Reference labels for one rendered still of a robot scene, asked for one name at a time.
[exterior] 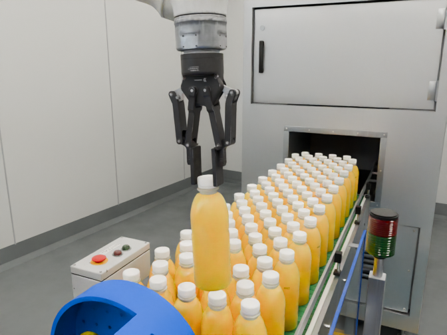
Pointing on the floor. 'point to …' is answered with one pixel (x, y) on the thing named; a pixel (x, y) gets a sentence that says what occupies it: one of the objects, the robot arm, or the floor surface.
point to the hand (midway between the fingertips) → (206, 166)
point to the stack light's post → (374, 304)
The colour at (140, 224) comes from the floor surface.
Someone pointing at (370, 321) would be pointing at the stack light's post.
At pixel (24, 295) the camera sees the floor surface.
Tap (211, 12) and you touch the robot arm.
